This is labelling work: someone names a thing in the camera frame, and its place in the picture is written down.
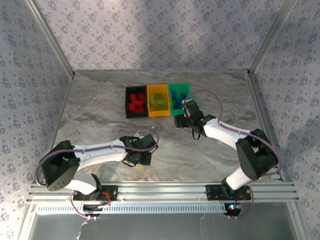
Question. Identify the square lime lego brick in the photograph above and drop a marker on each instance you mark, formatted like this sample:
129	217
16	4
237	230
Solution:
141	164
159	102

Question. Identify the small blue lego brick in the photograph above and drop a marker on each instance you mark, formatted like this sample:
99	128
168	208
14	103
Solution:
181	106
183	95

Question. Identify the small lime lego brick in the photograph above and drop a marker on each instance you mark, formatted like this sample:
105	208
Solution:
158	95

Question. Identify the long red lego brick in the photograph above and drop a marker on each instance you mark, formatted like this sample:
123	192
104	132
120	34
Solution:
136	102

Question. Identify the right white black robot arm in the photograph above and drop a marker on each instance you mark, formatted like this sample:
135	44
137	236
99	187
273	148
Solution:
220	132

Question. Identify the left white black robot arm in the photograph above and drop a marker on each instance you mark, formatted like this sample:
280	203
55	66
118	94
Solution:
100	152

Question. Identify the yellow plastic bin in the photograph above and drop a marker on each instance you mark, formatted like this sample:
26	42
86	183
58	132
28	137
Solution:
158	113

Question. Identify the green plastic bin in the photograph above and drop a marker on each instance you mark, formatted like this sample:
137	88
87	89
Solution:
178	87

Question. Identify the black plastic bin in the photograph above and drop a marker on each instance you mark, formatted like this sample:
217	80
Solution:
136	115

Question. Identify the black controller board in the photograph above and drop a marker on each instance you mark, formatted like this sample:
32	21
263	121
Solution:
91	208

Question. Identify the controller board with LED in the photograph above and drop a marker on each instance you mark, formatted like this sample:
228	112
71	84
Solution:
232	207

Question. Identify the aluminum base rail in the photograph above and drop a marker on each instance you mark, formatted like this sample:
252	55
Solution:
162	191

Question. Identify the aluminum rear rail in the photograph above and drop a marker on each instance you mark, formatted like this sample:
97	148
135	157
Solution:
162	71

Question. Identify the aluminum side rail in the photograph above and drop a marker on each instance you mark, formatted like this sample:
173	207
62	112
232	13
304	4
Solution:
60	117
257	100

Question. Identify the aluminum corner post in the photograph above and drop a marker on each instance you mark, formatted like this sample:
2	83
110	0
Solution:
54	42
270	37

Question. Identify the aluminum frame leg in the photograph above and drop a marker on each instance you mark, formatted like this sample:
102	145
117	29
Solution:
297	222
26	225

